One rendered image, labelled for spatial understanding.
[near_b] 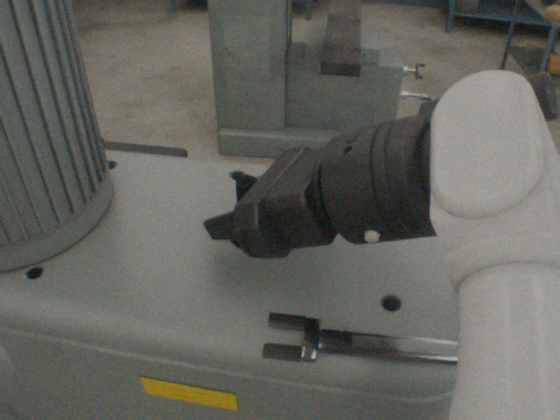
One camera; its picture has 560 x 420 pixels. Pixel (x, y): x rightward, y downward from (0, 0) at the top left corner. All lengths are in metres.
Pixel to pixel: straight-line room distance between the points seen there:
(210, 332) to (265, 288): 0.06
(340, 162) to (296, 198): 0.04
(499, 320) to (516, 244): 0.04
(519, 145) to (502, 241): 0.05
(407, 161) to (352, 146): 0.05
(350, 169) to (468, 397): 0.18
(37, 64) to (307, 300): 0.29
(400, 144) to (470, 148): 0.06
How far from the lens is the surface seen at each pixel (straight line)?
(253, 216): 0.41
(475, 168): 0.30
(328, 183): 0.38
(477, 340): 0.28
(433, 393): 0.44
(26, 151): 0.46
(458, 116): 0.33
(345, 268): 0.48
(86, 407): 0.63
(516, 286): 0.28
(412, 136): 0.36
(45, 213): 0.50
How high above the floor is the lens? 2.23
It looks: 40 degrees down
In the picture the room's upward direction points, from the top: straight up
